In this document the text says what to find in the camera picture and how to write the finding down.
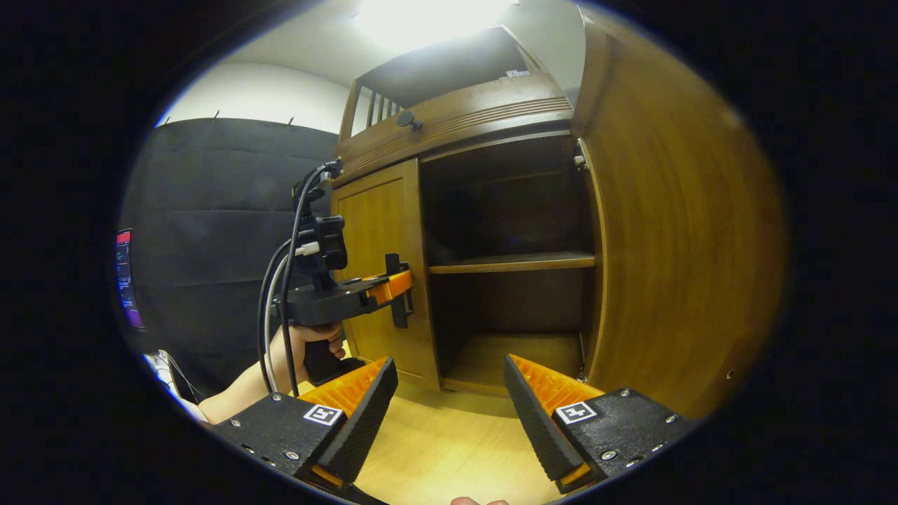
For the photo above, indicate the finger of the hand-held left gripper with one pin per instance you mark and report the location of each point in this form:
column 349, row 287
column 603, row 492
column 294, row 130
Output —
column 393, row 284

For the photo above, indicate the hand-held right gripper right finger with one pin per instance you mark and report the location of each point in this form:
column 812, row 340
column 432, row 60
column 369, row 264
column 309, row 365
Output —
column 537, row 421

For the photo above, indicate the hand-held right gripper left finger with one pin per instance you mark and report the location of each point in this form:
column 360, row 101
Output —
column 368, row 414

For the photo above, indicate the wooden shoe cabinet door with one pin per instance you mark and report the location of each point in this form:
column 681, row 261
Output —
column 379, row 210
column 673, row 245

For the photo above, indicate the wooden double-door shoe cabinet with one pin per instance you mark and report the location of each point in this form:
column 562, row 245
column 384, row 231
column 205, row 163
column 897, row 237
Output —
column 449, row 70

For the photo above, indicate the wooden inner cabinet shelf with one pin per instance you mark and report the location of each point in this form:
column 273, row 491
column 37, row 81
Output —
column 512, row 262

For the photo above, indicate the wooden ribbed cabinet drawer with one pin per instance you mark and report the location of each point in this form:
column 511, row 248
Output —
column 477, row 105

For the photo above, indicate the black backdrop cloth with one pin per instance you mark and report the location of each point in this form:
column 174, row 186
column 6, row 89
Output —
column 210, row 210

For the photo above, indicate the round black drawer knob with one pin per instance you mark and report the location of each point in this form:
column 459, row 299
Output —
column 407, row 119

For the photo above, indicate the person's white garment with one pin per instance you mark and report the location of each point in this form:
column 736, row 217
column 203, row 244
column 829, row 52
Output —
column 165, row 375

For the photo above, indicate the computer monitor screen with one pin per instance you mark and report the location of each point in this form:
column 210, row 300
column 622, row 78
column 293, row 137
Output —
column 128, row 280

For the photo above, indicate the large ceiling light panel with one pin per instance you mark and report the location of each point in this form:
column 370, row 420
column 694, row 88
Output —
column 435, row 21

